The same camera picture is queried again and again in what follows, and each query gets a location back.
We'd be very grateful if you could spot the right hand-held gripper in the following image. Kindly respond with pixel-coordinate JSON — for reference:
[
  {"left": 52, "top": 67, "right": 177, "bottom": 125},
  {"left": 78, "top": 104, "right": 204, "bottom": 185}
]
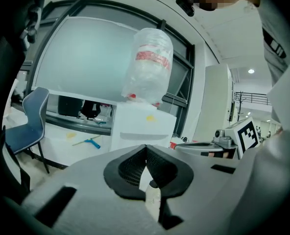
[{"left": 175, "top": 116, "right": 260, "bottom": 159}]

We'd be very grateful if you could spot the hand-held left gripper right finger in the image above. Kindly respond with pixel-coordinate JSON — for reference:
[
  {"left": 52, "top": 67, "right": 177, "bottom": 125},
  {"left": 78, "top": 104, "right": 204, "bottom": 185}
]
[{"left": 146, "top": 144, "right": 241, "bottom": 230}]

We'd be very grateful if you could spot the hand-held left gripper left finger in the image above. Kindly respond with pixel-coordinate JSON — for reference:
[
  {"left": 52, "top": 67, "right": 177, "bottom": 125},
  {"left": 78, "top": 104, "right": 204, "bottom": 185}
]
[{"left": 21, "top": 144, "right": 165, "bottom": 235}]

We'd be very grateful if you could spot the white water dispenser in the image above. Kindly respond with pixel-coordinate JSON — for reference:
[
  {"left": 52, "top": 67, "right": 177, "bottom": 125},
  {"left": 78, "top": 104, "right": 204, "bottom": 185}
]
[{"left": 110, "top": 101, "right": 177, "bottom": 153}]

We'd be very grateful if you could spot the cream locker cabinet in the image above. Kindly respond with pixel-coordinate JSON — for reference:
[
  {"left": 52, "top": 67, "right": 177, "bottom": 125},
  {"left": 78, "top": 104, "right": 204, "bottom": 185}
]
[{"left": 200, "top": 64, "right": 235, "bottom": 141}]

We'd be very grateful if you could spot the person's right hand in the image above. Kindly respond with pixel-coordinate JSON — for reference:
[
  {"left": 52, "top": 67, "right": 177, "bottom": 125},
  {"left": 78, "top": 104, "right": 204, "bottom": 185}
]
[{"left": 200, "top": 151, "right": 230, "bottom": 159}]

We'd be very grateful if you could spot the black swivel chair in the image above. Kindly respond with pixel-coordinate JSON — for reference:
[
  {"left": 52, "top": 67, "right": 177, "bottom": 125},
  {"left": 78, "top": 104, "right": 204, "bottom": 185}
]
[{"left": 81, "top": 100, "right": 101, "bottom": 119}]

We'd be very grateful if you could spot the black metal railing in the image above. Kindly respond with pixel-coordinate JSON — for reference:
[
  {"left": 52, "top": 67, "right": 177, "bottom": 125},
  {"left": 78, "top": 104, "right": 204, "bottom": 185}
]
[{"left": 234, "top": 91, "right": 273, "bottom": 106}]

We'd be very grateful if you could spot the large clear water bottle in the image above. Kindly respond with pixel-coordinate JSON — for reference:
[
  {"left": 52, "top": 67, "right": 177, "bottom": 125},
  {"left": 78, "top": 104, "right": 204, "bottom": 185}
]
[{"left": 121, "top": 27, "right": 174, "bottom": 107}]

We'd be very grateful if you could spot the blue chair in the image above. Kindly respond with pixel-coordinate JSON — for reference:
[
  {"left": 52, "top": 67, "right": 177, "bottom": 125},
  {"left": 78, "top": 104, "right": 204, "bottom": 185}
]
[{"left": 4, "top": 86, "right": 50, "bottom": 175}]

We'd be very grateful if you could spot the frosted white window panel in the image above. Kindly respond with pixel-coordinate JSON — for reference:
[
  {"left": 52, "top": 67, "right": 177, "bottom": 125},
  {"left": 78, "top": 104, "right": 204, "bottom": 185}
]
[{"left": 32, "top": 16, "right": 141, "bottom": 105}]

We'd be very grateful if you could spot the blue squeegee with yellow handle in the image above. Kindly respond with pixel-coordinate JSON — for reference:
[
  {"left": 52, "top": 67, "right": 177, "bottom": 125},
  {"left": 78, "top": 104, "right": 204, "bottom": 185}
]
[{"left": 72, "top": 135, "right": 101, "bottom": 149}]

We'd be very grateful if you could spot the black window frame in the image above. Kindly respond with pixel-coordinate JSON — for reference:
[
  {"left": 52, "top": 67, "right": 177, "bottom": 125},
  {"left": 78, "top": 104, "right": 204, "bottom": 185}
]
[{"left": 20, "top": 0, "right": 196, "bottom": 137}]

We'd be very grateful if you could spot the black strap with buckle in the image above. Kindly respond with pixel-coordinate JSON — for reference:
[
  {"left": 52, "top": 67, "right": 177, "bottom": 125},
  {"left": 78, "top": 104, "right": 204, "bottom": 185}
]
[{"left": 262, "top": 28, "right": 288, "bottom": 60}]

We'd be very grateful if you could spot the black head-mounted camera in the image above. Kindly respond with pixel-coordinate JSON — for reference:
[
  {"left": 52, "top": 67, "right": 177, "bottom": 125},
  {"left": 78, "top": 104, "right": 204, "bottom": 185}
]
[{"left": 175, "top": 0, "right": 195, "bottom": 17}]

